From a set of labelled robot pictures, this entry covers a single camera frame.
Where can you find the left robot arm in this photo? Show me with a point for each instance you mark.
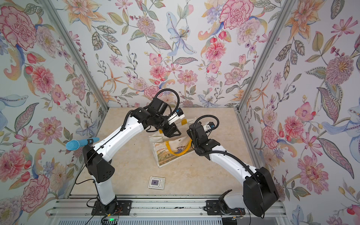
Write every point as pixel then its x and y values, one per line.
pixel 98 157

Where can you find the aluminium corner post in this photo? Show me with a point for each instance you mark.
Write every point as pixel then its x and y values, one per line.
pixel 283 15
pixel 64 34

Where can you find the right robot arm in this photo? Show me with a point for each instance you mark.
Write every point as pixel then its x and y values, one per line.
pixel 258 189

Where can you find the aluminium corner post right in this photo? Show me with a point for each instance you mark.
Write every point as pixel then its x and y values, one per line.
pixel 283 15

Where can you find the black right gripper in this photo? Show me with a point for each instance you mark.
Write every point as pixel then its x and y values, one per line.
pixel 190 132

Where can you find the aluminium corner post left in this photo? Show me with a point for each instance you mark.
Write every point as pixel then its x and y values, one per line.
pixel 64 34

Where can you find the blue foam microphone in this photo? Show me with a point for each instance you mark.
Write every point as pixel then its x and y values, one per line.
pixel 76 144

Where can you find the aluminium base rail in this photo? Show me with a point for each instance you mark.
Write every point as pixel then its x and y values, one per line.
pixel 156 210

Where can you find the white canvas pouch yellow handles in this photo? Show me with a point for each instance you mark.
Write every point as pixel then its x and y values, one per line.
pixel 166 150

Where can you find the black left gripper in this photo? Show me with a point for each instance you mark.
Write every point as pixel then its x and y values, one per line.
pixel 171 130

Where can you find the small square marker card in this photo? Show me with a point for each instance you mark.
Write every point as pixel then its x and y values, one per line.
pixel 157 183

